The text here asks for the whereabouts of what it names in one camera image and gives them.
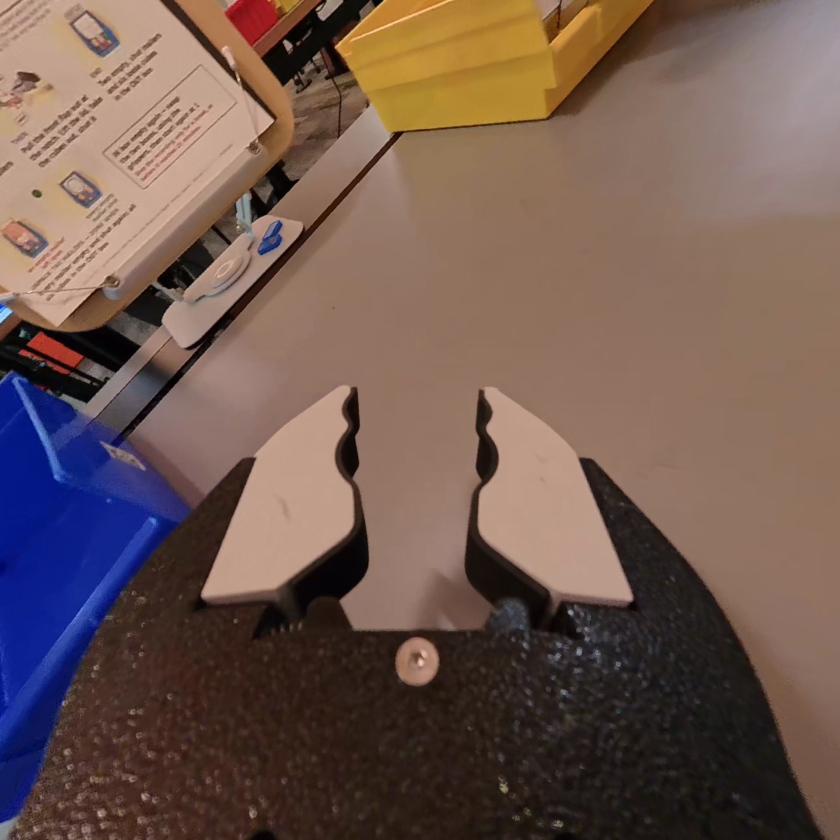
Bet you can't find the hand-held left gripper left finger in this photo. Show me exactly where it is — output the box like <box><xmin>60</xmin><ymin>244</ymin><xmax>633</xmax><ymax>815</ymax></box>
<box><xmin>200</xmin><ymin>385</ymin><xmax>368</xmax><ymax>618</ymax></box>

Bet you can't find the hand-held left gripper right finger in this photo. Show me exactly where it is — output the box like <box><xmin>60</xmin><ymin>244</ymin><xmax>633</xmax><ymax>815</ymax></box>
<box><xmin>465</xmin><ymin>386</ymin><xmax>635</xmax><ymax>624</ymax></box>

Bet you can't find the large yellow plastic bin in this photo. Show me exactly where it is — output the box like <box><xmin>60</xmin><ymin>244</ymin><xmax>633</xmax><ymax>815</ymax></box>
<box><xmin>335</xmin><ymin>0</ymin><xmax>657</xmax><ymax>134</ymax></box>

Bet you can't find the white stand base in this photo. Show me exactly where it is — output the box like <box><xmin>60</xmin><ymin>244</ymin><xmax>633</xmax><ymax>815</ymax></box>
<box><xmin>161</xmin><ymin>215</ymin><xmax>305</xmax><ymax>350</ymax></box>

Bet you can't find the blue plastic bin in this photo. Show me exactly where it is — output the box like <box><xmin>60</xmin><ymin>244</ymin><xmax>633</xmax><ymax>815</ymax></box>
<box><xmin>0</xmin><ymin>371</ymin><xmax>194</xmax><ymax>815</ymax></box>

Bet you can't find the instruction sheet on board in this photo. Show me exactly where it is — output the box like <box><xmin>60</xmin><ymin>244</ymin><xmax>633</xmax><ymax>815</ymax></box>
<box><xmin>0</xmin><ymin>0</ymin><xmax>295</xmax><ymax>332</ymax></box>

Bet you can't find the printed instruction sheet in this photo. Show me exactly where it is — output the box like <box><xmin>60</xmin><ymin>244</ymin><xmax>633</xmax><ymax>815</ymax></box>
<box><xmin>0</xmin><ymin>0</ymin><xmax>277</xmax><ymax>327</ymax></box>

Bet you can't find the red plastic bin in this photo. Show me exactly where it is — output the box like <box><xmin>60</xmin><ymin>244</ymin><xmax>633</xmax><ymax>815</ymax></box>
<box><xmin>225</xmin><ymin>0</ymin><xmax>277</xmax><ymax>47</ymax></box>

